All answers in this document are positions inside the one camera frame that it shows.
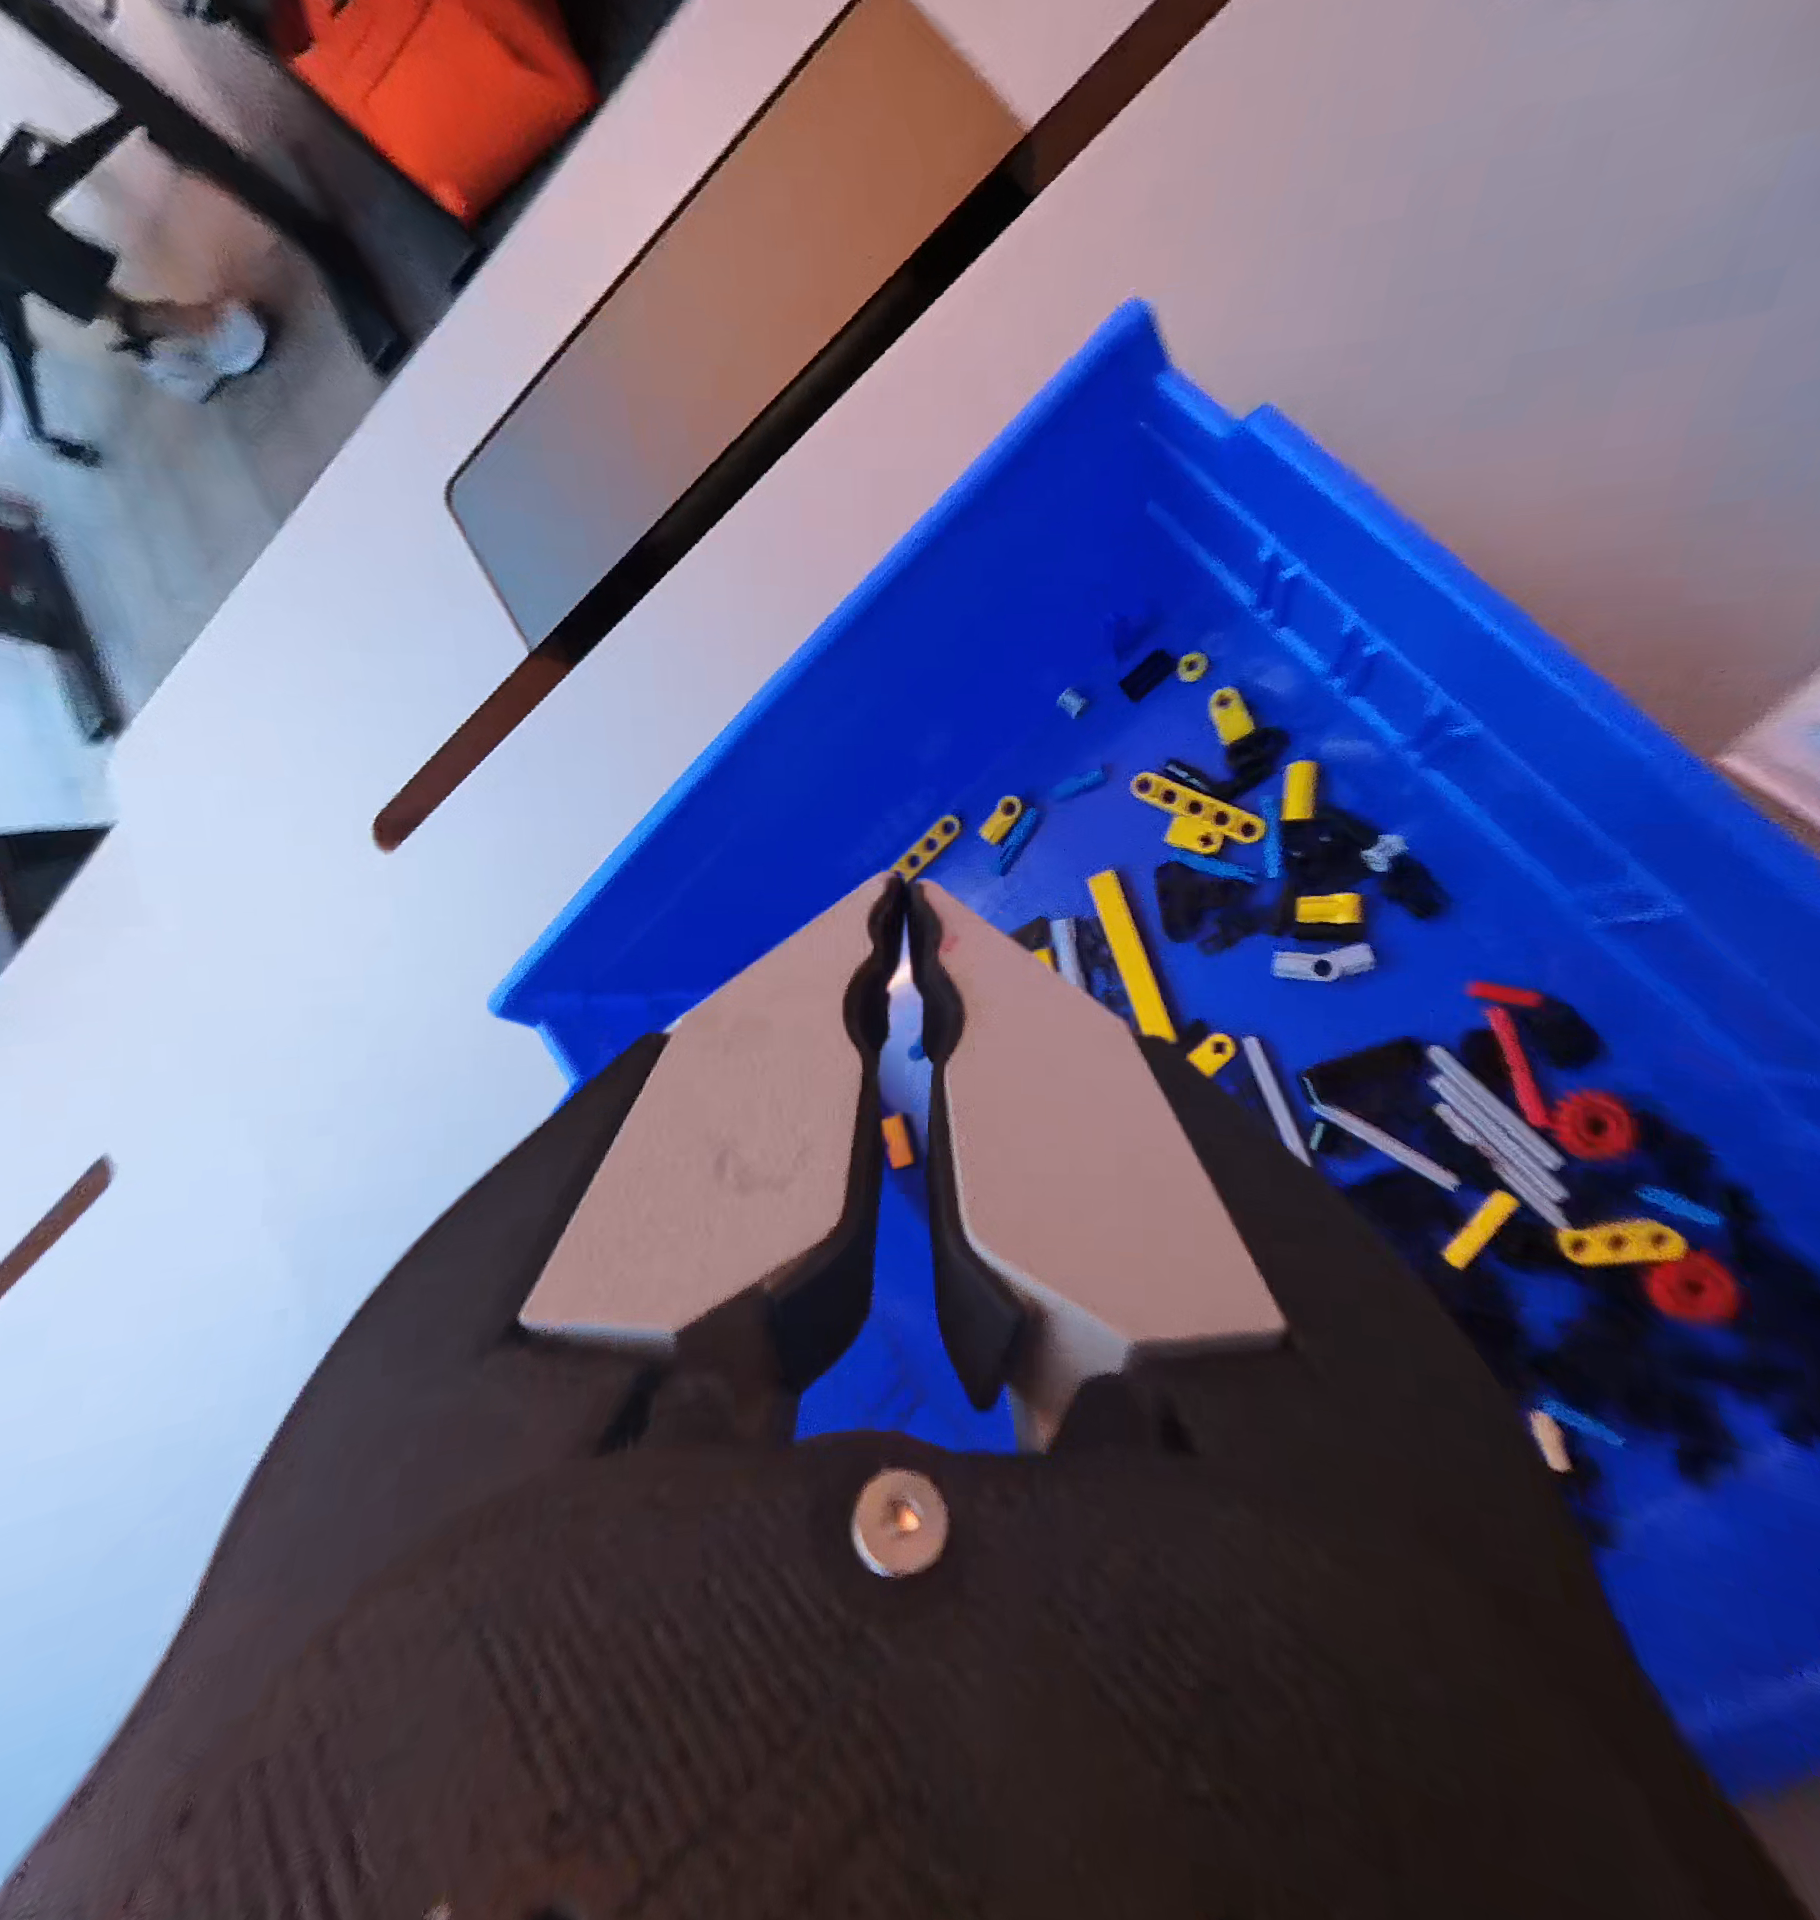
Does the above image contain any pile of lego pieces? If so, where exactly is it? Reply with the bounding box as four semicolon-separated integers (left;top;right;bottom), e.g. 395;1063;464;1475
881;613;1820;1517

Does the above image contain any orange fabric bag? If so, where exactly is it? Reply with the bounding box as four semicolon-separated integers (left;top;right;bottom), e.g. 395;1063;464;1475
272;0;600;224

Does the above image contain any black metal frame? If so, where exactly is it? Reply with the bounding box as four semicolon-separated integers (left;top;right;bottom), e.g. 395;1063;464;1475
0;127;124;468

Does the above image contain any dark red object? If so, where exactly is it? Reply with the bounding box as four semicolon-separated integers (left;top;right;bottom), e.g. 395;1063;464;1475
0;480;124;743

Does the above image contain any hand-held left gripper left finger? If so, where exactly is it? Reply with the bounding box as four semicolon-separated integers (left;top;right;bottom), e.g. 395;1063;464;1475
517;874;912;1393

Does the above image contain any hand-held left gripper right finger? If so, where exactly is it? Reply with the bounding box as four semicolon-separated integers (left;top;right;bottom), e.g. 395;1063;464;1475
907;883;1289;1455

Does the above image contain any open instruction booklet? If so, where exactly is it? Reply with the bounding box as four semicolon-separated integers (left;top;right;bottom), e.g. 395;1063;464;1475
1720;630;1820;887

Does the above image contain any blue plastic bin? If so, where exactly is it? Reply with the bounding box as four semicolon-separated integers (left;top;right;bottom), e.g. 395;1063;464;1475
491;297;1820;1802

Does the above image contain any grey desk cable flap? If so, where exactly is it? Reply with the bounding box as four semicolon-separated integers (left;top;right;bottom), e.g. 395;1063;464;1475
444;0;1032;654

